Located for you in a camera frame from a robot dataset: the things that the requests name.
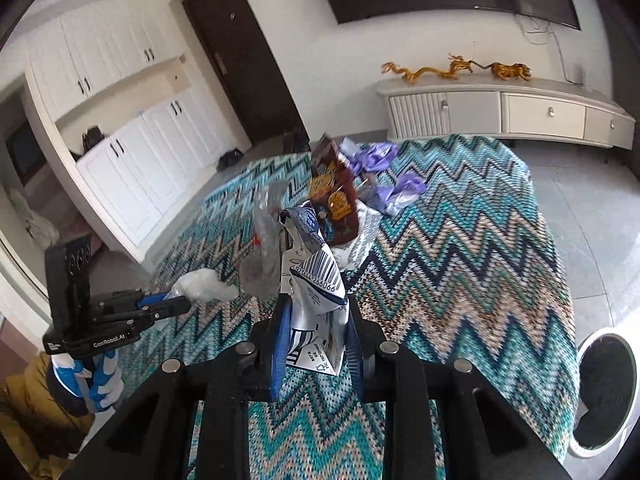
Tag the white round trash bin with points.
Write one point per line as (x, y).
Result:
(584, 360)

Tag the golden tiger figurine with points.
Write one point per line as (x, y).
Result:
(507, 71)

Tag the golden dragon figurine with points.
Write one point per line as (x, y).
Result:
(425, 72)

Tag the brown snack packet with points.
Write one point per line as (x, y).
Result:
(340, 195)

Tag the blue white snack packet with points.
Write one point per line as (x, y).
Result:
(315, 270)

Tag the black bag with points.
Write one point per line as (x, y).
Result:
(92, 138)

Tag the white router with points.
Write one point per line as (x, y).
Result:
(577, 74)

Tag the person's left forearm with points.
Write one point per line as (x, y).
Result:
(30, 410)

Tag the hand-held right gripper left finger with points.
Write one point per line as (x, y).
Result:
(280, 355)

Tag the person's left hand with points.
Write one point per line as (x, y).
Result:
(97, 380)

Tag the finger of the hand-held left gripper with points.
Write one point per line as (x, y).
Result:
(150, 299)
(170, 309)

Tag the zigzag knitted blanket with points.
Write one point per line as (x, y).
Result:
(450, 260)

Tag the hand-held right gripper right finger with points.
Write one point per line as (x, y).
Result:
(353, 357)

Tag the white base cabinets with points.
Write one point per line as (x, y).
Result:
(150, 160)

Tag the dark brown door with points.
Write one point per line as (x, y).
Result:
(240, 55)

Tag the white cloth pile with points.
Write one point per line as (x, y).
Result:
(32, 220)

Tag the clear plastic bag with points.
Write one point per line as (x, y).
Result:
(262, 255)

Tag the white television cabinet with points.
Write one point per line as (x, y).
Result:
(475, 112)

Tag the dark shoes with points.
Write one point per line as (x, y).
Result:
(229, 160)

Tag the white plastic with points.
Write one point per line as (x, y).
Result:
(205, 285)

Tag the silver foil bag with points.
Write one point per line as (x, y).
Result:
(368, 230)

